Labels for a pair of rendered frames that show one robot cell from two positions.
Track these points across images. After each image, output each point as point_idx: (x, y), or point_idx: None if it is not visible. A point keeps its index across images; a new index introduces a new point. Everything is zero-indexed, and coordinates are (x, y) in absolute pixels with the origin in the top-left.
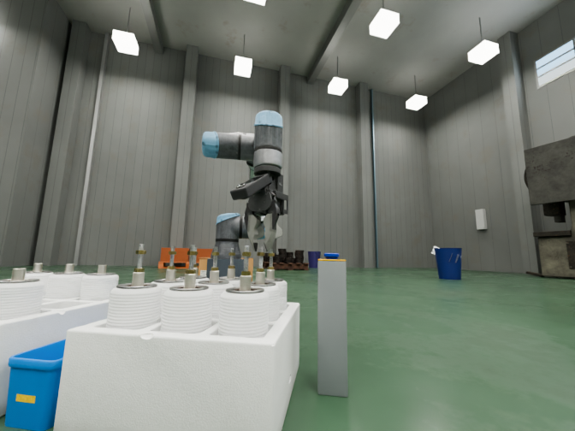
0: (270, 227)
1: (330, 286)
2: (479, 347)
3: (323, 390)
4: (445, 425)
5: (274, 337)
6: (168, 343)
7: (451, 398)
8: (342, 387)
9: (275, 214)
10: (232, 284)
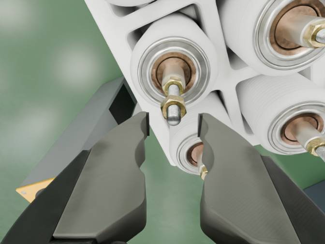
0: (96, 157)
1: (68, 143)
2: None
3: (120, 78)
4: (26, 85)
5: None
6: None
7: (39, 126)
8: (102, 86)
9: (26, 223)
10: (275, 100)
